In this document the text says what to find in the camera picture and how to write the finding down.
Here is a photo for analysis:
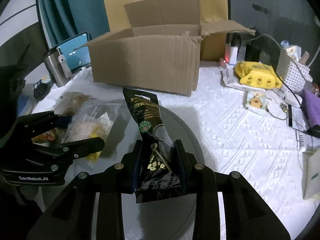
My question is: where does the brown cardboard box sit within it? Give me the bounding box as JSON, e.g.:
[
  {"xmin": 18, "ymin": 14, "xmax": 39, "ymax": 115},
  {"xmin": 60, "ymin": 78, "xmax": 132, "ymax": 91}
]
[{"xmin": 87, "ymin": 0, "xmax": 254, "ymax": 96}]

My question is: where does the black cable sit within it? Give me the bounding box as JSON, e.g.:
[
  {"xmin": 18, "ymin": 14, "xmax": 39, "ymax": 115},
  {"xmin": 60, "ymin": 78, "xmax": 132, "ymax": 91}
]
[{"xmin": 265, "ymin": 62, "xmax": 320, "ymax": 138}]

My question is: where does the teal curtain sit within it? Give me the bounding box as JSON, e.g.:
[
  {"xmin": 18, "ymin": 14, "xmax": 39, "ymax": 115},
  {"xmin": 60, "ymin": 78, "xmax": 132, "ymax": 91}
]
[{"xmin": 36, "ymin": 0, "xmax": 110, "ymax": 48}]

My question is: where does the tablet with blue screen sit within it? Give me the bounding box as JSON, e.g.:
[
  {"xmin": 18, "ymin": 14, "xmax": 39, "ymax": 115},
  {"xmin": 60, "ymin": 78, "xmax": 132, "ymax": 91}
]
[{"xmin": 57, "ymin": 32, "xmax": 91, "ymax": 71}]

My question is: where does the white charger plug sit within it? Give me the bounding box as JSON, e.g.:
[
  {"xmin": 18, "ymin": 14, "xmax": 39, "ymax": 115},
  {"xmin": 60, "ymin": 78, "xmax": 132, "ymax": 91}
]
[{"xmin": 224, "ymin": 43, "xmax": 238, "ymax": 65}]

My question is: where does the white cable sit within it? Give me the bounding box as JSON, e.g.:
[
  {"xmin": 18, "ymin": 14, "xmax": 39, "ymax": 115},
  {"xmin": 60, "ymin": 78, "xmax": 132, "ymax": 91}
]
[{"xmin": 246, "ymin": 33, "xmax": 320, "ymax": 68}]

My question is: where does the clear plastic snack bag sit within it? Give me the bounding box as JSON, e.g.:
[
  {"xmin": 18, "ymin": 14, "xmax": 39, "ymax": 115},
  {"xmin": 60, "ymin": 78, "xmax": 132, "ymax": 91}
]
[{"xmin": 53, "ymin": 90, "xmax": 126, "ymax": 163}]

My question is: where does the purple cloth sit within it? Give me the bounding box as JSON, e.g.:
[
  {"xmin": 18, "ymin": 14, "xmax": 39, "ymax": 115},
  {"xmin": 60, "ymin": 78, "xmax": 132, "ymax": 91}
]
[{"xmin": 301, "ymin": 89, "xmax": 320, "ymax": 128}]

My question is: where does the steel travel mug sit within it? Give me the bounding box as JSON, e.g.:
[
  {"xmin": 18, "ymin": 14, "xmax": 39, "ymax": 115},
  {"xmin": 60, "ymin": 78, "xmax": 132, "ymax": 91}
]
[{"xmin": 43, "ymin": 47, "xmax": 71, "ymax": 87}]

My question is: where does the white perforated basket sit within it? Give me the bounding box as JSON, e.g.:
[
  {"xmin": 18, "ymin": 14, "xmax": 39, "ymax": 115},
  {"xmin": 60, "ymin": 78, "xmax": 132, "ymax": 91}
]
[{"xmin": 276, "ymin": 50, "xmax": 312, "ymax": 93}]

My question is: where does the small cartoon tissue pack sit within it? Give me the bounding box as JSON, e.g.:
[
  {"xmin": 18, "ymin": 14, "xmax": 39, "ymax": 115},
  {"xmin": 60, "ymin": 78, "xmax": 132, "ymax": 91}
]
[{"xmin": 243, "ymin": 90, "xmax": 267, "ymax": 115}]

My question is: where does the round grey tray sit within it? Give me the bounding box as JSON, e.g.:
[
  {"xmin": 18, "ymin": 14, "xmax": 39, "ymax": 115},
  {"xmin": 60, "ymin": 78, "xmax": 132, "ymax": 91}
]
[{"xmin": 120, "ymin": 104, "xmax": 206, "ymax": 240}]

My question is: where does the black coffee bean bag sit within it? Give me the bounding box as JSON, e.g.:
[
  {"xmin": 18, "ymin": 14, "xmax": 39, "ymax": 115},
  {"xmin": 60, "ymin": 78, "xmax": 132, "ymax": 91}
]
[{"xmin": 123, "ymin": 88, "xmax": 183, "ymax": 203}]

